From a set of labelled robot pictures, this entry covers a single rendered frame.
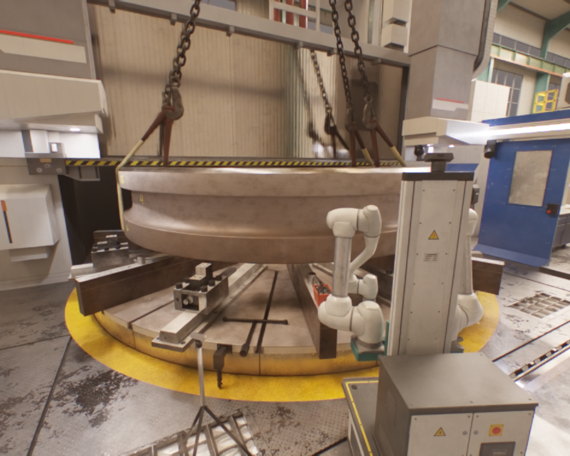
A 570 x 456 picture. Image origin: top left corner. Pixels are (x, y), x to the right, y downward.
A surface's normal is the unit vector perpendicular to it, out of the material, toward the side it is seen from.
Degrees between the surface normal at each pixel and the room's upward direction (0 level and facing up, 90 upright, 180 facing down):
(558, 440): 0
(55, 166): 90
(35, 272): 90
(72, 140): 90
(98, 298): 90
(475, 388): 0
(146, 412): 0
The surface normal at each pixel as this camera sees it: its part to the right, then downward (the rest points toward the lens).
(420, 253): 0.05, 0.22
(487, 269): -0.62, 0.17
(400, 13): 0.45, 0.19
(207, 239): -0.29, 0.21
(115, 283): 0.78, 0.13
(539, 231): -0.89, 0.10
